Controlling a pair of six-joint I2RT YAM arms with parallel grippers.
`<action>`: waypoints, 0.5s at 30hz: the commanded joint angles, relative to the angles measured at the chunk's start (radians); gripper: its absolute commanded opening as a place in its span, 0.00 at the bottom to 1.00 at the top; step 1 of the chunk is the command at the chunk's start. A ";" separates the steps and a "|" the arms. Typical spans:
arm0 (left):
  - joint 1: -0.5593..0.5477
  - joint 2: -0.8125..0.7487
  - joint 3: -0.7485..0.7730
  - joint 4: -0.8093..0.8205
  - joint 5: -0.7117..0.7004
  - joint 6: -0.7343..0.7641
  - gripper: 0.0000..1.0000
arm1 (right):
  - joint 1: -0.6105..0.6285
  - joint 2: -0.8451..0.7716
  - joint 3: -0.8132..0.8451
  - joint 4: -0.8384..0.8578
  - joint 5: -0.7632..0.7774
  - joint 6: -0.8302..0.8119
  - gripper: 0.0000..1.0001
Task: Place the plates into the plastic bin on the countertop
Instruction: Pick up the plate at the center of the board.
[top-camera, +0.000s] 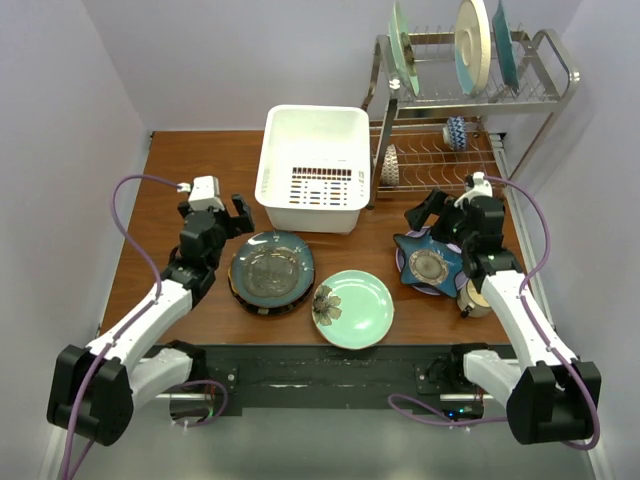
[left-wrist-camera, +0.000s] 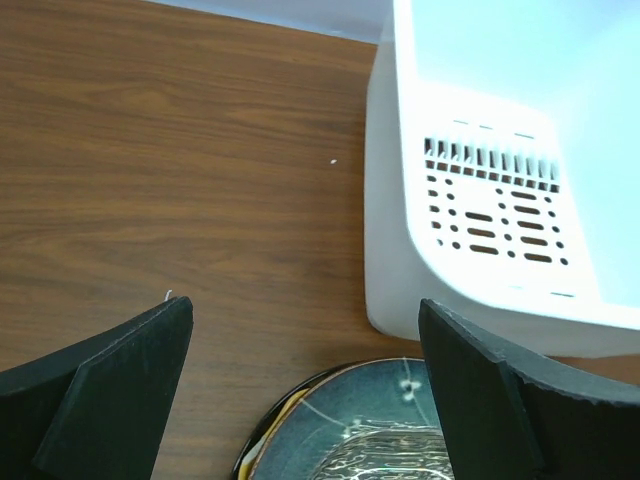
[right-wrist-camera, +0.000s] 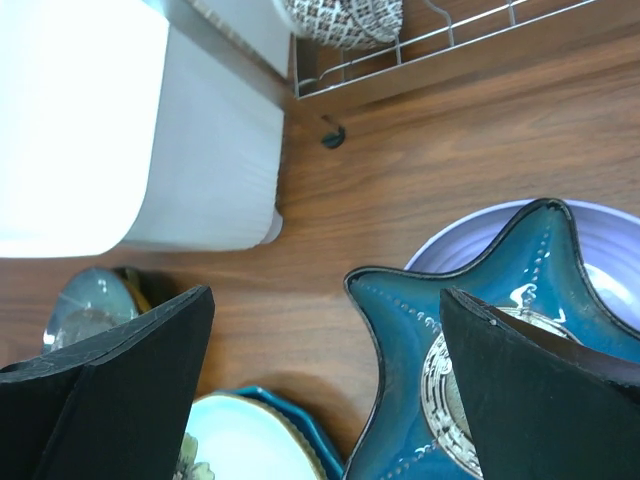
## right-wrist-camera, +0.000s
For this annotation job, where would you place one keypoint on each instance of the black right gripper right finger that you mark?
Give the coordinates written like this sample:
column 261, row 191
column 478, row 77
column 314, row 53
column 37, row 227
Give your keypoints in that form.
column 540, row 406

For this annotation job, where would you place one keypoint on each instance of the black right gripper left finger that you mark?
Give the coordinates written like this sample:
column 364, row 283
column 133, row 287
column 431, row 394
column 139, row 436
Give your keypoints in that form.
column 112, row 406

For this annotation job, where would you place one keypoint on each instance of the mint green floral plate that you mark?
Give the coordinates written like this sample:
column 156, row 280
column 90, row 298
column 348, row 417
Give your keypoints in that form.
column 232, row 437

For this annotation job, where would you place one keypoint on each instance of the blue polka dot plate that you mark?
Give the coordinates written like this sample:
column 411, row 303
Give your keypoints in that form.
column 310, row 428

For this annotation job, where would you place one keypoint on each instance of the white plastic bin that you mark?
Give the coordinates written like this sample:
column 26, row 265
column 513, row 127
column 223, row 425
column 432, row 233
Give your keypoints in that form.
column 117, row 128

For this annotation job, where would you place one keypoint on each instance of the clear glass plate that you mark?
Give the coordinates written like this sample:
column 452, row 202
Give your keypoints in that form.
column 93, row 301

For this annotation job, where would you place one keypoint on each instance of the black gold striped plate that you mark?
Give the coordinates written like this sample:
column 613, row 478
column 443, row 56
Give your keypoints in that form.
column 149, row 289

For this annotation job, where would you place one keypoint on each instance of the blue star-shaped dish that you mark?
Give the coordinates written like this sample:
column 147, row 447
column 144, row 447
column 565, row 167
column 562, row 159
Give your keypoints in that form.
column 534, row 271

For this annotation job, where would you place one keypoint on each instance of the lavender plate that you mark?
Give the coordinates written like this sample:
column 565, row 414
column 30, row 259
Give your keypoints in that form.
column 609, row 240

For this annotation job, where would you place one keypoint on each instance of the metal dish rack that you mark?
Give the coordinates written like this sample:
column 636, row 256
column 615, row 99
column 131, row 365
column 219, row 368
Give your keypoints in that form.
column 429, row 28

